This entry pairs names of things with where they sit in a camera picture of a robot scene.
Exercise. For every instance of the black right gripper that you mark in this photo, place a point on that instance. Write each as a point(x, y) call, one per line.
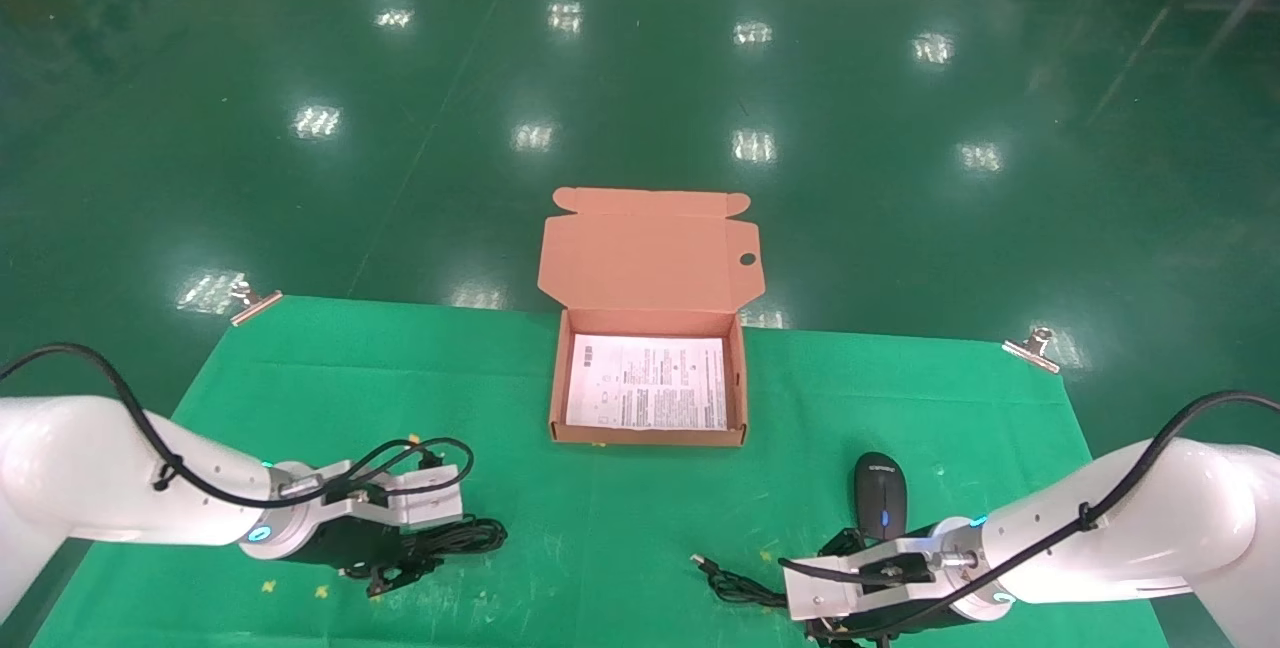
point(950, 618)

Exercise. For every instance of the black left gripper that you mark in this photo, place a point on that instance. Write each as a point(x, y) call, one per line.
point(350, 543)

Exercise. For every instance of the black computer mouse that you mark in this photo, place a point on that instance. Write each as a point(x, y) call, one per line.
point(880, 483)

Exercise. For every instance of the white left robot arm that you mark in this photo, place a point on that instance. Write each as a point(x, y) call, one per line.
point(80, 468)

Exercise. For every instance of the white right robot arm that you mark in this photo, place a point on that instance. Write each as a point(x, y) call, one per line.
point(1180, 518)

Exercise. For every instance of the open brown cardboard box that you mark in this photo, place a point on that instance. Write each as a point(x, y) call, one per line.
point(650, 258)

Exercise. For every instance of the green table cloth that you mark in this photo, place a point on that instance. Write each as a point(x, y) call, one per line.
point(600, 528)

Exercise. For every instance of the white printed paper sheet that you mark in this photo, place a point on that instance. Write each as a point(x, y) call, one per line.
point(650, 383)

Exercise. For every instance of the silver metal table clamp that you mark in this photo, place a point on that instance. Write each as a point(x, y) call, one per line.
point(255, 306)
point(1030, 353)

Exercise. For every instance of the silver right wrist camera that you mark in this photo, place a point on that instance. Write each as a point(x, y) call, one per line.
point(820, 593)

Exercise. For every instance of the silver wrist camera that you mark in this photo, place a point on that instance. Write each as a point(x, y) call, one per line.
point(820, 593)
point(430, 503)

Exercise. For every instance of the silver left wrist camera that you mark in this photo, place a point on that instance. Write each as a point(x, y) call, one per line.
point(430, 503)

